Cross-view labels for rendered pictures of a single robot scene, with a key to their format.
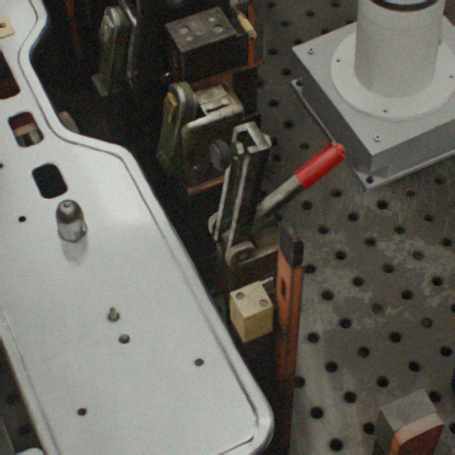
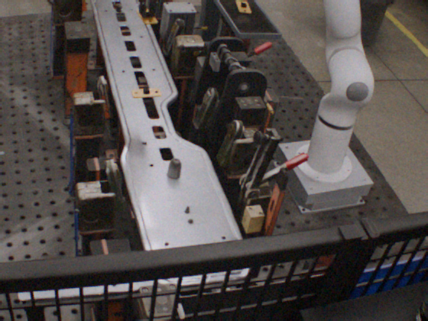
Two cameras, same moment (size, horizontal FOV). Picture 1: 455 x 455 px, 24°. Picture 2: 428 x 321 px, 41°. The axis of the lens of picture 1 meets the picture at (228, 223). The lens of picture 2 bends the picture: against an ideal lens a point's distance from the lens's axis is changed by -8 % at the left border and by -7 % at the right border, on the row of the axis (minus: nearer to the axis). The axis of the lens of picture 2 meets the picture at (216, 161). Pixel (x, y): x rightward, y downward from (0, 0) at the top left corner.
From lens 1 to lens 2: 0.41 m
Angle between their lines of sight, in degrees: 15
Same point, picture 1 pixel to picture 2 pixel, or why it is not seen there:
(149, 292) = (205, 206)
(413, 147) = (326, 197)
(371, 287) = not seen: hidden behind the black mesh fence
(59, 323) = (161, 208)
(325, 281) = not seen: hidden behind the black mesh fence
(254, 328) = (253, 225)
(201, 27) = (251, 102)
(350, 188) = (293, 212)
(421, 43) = (339, 147)
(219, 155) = (258, 136)
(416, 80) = (333, 166)
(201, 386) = not seen: hidden behind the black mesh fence
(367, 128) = (308, 183)
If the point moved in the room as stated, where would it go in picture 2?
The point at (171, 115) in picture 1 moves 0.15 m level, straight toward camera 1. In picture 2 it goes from (231, 134) to (228, 174)
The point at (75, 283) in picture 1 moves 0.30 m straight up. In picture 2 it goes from (171, 195) to (188, 89)
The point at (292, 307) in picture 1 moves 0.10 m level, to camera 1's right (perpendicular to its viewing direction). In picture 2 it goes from (273, 215) to (319, 224)
